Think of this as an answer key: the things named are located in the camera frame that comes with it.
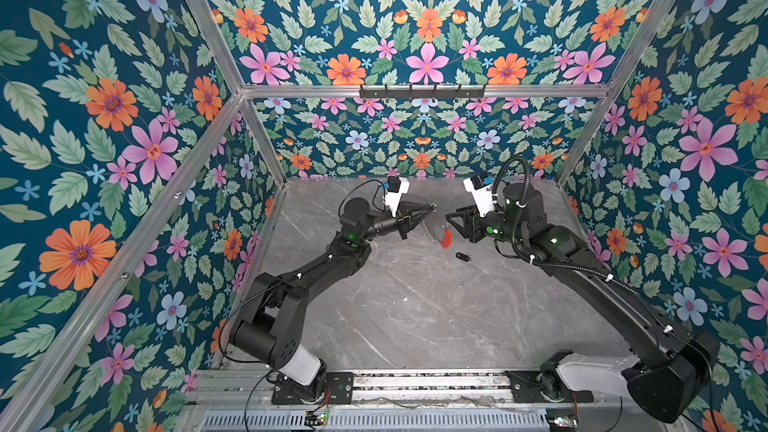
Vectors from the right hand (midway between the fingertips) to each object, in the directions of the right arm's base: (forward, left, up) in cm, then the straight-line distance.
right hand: (453, 210), depth 71 cm
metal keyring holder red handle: (0, 0, -12) cm, 12 cm away
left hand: (0, +4, +2) cm, 5 cm away
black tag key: (+5, -7, -31) cm, 32 cm away
